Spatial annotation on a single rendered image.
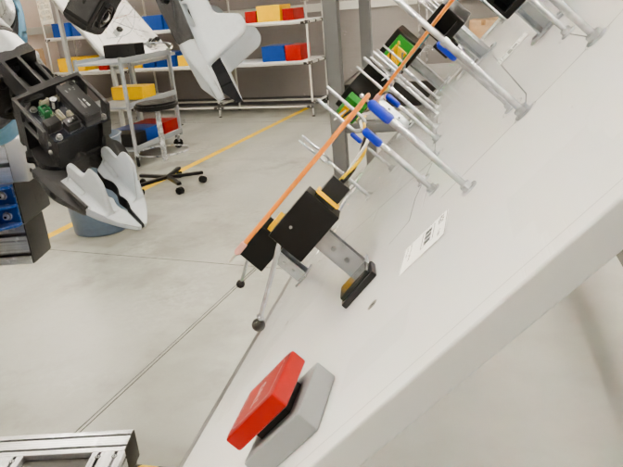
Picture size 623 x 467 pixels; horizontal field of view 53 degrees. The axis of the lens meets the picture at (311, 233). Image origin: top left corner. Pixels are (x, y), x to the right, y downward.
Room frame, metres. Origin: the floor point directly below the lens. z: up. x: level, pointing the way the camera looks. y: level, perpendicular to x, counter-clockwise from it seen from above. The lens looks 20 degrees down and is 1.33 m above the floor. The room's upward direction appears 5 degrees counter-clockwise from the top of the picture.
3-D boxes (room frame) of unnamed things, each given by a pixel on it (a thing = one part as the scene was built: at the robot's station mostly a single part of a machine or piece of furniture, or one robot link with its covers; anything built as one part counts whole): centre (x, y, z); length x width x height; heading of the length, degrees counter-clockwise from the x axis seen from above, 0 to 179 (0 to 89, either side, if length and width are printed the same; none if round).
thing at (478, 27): (7.46, -2.17, 0.82); 0.41 x 0.33 x 0.29; 157
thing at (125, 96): (6.24, 1.59, 0.54); 0.99 x 0.50 x 1.08; 160
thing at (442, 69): (1.70, -0.30, 1.09); 0.35 x 0.33 x 0.07; 166
